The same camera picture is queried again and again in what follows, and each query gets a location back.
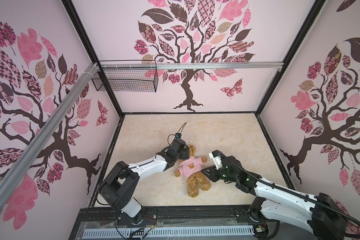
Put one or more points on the back aluminium rail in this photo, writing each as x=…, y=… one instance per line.
x=191, y=66

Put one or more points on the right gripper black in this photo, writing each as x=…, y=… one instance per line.
x=217, y=171

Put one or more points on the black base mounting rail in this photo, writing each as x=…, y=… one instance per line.
x=192, y=214

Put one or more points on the white slotted cable duct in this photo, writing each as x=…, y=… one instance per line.
x=167, y=232

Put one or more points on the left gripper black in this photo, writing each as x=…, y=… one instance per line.
x=182, y=149

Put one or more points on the brown teddy bear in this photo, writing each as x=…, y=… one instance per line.
x=197, y=181

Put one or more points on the aluminium rail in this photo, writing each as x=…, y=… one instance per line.
x=191, y=66
x=16, y=173

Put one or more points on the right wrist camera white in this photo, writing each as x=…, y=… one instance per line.
x=216, y=157

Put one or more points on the pink knitted bear sweater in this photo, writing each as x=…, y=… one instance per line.
x=188, y=167

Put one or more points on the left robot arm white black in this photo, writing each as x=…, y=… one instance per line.
x=119, y=185

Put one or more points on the left aluminium rail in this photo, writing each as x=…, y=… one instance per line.
x=16, y=173

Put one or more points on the black wire basket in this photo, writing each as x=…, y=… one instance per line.
x=127, y=76

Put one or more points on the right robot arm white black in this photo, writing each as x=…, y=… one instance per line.
x=319, y=215

